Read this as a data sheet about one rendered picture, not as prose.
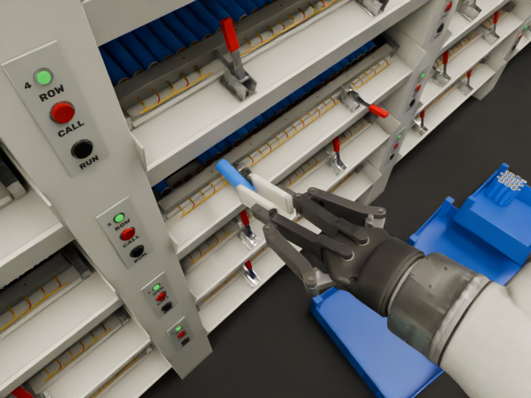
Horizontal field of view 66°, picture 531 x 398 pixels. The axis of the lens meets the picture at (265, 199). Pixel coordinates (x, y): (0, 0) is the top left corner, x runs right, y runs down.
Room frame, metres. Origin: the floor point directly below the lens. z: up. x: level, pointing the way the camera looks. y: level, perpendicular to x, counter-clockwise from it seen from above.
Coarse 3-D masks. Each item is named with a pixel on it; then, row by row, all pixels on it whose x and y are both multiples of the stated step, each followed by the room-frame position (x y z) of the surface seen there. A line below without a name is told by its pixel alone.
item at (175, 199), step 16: (384, 48) 0.72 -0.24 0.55; (368, 64) 0.67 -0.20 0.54; (336, 80) 0.62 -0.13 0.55; (352, 80) 0.64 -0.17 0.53; (320, 96) 0.57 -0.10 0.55; (288, 112) 0.53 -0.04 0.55; (304, 112) 0.54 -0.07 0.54; (272, 128) 0.49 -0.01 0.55; (256, 144) 0.46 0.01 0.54; (240, 160) 0.44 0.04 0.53; (208, 176) 0.39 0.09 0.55; (176, 192) 0.36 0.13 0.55; (192, 192) 0.37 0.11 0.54; (192, 208) 0.35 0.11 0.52
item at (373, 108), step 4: (356, 96) 0.58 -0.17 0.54; (356, 100) 0.58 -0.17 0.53; (360, 100) 0.58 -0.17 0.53; (360, 104) 0.57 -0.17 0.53; (364, 104) 0.57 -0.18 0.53; (368, 104) 0.57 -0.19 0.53; (372, 104) 0.56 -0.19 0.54; (368, 108) 0.56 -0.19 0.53; (372, 108) 0.55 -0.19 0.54; (376, 108) 0.55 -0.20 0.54; (380, 108) 0.55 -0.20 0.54; (376, 112) 0.55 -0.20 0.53; (380, 112) 0.54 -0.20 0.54; (384, 112) 0.54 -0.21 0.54; (388, 112) 0.54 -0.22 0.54; (380, 116) 0.54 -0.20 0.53; (384, 116) 0.53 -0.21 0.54
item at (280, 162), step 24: (408, 48) 0.72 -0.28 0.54; (384, 72) 0.68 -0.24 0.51; (408, 72) 0.69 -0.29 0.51; (384, 96) 0.65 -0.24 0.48; (336, 120) 0.55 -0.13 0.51; (240, 144) 0.48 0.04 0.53; (288, 144) 0.49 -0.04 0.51; (312, 144) 0.50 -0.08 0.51; (192, 168) 0.42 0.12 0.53; (264, 168) 0.44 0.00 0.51; (288, 168) 0.45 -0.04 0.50; (216, 192) 0.38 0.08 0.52; (192, 216) 0.34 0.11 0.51; (216, 216) 0.34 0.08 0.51; (192, 240) 0.30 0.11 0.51
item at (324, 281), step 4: (316, 268) 0.18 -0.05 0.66; (316, 272) 0.18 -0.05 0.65; (320, 272) 0.18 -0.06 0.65; (316, 276) 0.18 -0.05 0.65; (320, 276) 0.18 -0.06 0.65; (324, 276) 0.18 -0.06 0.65; (328, 276) 0.18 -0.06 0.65; (320, 280) 0.17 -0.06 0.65; (324, 280) 0.17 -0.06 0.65; (328, 280) 0.17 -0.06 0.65; (332, 280) 0.17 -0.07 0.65; (320, 284) 0.17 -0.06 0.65; (324, 284) 0.17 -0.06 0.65; (328, 284) 0.17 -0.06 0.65; (332, 284) 0.17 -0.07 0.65; (336, 284) 0.17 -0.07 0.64; (340, 284) 0.17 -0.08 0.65; (308, 288) 0.17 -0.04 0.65; (312, 288) 0.16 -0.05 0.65; (316, 288) 0.17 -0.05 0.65; (320, 288) 0.17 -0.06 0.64; (324, 288) 0.17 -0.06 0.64; (312, 292) 0.16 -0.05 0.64
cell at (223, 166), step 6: (222, 162) 0.36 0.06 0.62; (216, 168) 0.36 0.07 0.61; (222, 168) 0.35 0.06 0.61; (228, 168) 0.35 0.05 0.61; (234, 168) 0.35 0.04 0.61; (222, 174) 0.35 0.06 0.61; (228, 174) 0.34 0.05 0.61; (234, 174) 0.34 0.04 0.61; (228, 180) 0.34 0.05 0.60; (234, 180) 0.33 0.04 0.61; (240, 180) 0.33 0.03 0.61; (246, 180) 0.34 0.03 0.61; (234, 186) 0.33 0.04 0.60; (246, 186) 0.32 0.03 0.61; (252, 186) 0.33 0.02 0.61
